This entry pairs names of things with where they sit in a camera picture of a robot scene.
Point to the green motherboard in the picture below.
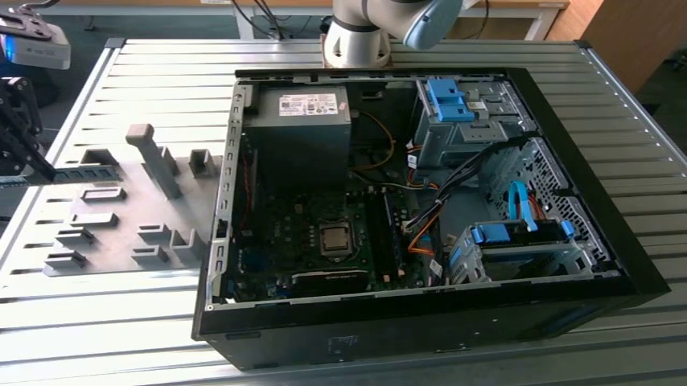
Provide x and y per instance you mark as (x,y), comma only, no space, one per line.
(279,241)

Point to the black mesh wastebasket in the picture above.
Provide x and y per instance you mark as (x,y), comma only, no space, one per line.
(48,92)

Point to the grey parts rack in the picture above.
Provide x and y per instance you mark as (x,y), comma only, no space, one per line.
(123,209)

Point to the blue plastic drive rails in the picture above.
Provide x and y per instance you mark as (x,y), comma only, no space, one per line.
(448,96)

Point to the silver CPU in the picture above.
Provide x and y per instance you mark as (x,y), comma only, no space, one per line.
(333,239)

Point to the low grey disk bay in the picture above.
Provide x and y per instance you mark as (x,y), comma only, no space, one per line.
(525,252)

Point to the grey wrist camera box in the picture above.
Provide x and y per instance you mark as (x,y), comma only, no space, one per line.
(43,52)

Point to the black PC case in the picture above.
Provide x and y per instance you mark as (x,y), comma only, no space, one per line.
(375,333)

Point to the black graphics card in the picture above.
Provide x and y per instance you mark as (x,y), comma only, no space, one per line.
(329,281)

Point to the brown wooden cabinet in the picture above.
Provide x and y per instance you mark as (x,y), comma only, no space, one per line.
(634,40)

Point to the black hard disk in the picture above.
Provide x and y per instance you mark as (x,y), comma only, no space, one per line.
(536,235)

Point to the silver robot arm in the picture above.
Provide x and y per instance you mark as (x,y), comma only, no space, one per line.
(353,44)

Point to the tall grey drive cage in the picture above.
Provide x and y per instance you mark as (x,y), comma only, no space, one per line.
(477,134)

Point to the grey power supply unit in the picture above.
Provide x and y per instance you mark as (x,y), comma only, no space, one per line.
(300,149)

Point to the blue disk carrier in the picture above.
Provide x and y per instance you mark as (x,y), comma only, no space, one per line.
(491,233)

